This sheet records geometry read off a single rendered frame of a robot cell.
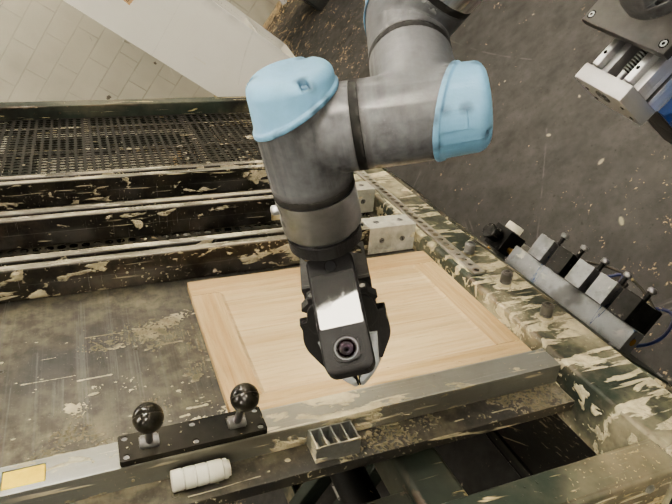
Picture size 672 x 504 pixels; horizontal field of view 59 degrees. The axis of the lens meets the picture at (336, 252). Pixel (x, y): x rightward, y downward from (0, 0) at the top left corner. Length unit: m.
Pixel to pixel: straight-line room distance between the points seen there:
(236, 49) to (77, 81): 2.04
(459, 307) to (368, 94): 0.83
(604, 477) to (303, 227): 0.58
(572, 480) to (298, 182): 0.59
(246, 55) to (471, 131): 4.42
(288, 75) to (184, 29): 4.29
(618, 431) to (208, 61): 4.22
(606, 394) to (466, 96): 0.70
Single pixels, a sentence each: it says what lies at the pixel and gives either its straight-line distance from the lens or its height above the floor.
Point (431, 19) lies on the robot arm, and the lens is 0.56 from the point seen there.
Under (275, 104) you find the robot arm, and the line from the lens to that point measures 0.46.
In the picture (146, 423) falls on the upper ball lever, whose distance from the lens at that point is 0.77.
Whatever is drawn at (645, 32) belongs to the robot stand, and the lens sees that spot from 1.20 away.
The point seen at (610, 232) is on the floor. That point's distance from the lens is 2.30.
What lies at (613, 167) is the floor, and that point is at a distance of 2.43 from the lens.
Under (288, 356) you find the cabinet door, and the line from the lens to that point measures 1.06.
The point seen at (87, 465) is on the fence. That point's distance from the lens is 0.89.
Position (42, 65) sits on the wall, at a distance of 6.35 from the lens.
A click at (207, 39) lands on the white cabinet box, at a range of 4.79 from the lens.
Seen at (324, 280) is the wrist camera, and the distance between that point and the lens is 0.55.
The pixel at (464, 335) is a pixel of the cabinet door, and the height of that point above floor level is 0.97.
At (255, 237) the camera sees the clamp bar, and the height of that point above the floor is 1.25.
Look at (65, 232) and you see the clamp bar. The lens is 1.51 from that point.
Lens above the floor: 1.84
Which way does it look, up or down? 33 degrees down
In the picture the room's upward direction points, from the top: 62 degrees counter-clockwise
